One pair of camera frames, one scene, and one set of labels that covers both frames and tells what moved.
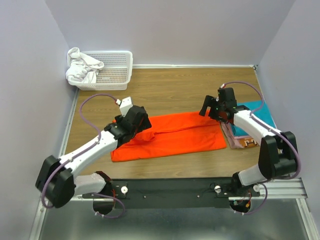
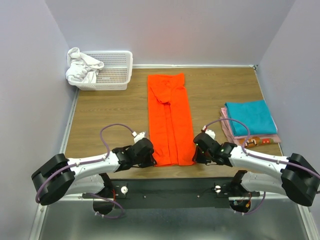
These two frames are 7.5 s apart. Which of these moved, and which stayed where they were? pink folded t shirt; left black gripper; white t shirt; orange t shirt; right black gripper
Moved: right black gripper; left black gripper; orange t shirt
Stayed: pink folded t shirt; white t shirt
